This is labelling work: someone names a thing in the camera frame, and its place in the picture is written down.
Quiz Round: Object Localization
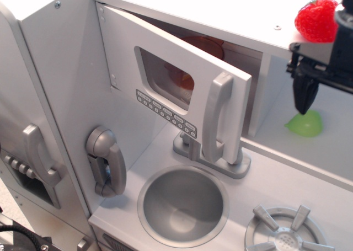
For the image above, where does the grey fridge door handle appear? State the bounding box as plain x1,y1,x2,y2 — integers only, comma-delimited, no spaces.
22,124,61,187

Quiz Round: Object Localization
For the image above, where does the black cable bottom left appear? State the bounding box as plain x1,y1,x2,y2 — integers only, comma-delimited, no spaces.
0,222,42,251

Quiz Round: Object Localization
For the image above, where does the grey toy microwave door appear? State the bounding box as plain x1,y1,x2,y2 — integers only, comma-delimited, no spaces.
97,3,252,164

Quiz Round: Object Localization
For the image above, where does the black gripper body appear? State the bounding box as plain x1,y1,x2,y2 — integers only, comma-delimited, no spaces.
287,0,352,94

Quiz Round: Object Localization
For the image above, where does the red toy strawberry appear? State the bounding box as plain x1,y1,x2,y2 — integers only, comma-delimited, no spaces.
295,0,339,43

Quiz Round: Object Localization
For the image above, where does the orange plate inside microwave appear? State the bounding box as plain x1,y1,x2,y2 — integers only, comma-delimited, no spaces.
164,36,224,90

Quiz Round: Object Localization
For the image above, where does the round metal sink bowl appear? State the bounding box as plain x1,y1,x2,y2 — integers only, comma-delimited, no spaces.
137,165,229,248

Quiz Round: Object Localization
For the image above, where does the grey toy telephone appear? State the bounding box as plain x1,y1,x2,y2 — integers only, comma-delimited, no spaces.
85,126,127,198

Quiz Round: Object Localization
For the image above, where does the grey toy stove burner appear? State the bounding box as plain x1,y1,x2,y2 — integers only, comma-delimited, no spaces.
244,205,335,250

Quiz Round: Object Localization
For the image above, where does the green toy pear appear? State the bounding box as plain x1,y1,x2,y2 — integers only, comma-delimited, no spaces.
284,110,323,137

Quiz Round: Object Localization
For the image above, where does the grey toy faucet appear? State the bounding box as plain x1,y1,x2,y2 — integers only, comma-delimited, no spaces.
172,131,252,180

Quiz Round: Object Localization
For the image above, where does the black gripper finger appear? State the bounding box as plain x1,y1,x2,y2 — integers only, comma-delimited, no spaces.
293,63,319,115

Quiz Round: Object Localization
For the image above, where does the grey toy ice dispenser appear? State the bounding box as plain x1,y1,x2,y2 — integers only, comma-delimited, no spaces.
1,149,60,209

